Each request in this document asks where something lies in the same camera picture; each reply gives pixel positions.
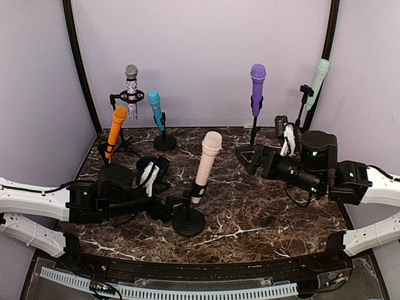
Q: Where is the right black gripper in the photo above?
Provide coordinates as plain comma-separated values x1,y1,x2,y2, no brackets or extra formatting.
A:
236,142,324,196

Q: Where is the black round-base stand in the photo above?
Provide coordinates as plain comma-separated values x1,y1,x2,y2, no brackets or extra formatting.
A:
153,112,177,151
97,142,125,177
294,84,314,134
249,96,264,146
172,181,206,238

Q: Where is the pale pink microphone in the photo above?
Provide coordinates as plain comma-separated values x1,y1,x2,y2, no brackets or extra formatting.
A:
191,131,223,204

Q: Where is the purple microphone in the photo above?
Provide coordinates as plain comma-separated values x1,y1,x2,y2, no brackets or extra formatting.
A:
250,63,267,118

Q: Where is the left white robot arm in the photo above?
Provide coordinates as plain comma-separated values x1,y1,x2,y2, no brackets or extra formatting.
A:
1,162,177,273

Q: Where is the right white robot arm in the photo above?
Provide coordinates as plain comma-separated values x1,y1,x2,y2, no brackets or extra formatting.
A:
236,131,399,271

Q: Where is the black round-base stand, teal mic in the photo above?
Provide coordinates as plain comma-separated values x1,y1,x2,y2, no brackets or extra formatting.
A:
153,112,177,151

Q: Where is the black round-base stand, orange mic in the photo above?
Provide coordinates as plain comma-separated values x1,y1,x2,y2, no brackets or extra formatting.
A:
97,142,125,177

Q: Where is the black round-base stand, mint mic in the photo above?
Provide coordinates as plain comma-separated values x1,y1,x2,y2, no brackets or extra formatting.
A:
294,84,314,134

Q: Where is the orange microphone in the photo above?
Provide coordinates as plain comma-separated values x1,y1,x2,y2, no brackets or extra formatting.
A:
105,106,128,159

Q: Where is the teal blue microphone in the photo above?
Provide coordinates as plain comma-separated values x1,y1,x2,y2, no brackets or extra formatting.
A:
147,90,165,132

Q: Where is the mint green microphone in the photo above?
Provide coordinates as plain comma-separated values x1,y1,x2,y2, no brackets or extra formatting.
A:
306,59,330,111

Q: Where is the silver glitter microphone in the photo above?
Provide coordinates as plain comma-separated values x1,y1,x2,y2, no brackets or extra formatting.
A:
125,64,138,121

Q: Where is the dark blue mug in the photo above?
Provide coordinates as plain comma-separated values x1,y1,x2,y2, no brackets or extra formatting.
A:
136,156,170,177

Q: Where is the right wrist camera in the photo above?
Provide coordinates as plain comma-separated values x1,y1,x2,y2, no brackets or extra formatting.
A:
274,116,296,156

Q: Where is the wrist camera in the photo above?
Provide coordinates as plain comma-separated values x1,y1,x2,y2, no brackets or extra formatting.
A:
137,162,171,197
274,116,296,156

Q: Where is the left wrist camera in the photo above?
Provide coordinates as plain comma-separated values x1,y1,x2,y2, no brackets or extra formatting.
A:
137,162,171,197

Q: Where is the white slotted cable duct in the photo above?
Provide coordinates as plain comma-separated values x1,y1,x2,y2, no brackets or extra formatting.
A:
40,267,298,299

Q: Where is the black tripod shock-mount stand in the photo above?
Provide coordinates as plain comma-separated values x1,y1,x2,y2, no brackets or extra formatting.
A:
109,89,146,159

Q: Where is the black front rail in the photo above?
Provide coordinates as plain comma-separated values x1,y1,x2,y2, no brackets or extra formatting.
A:
57,252,353,283

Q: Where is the right black corner post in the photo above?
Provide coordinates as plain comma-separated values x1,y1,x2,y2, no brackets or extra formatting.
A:
303,0,340,131

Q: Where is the black corner post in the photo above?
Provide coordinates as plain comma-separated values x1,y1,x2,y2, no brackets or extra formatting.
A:
303,0,340,131
62,0,103,135

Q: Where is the left black corner post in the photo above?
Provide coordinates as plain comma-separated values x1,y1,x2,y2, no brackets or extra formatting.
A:
62,0,103,135

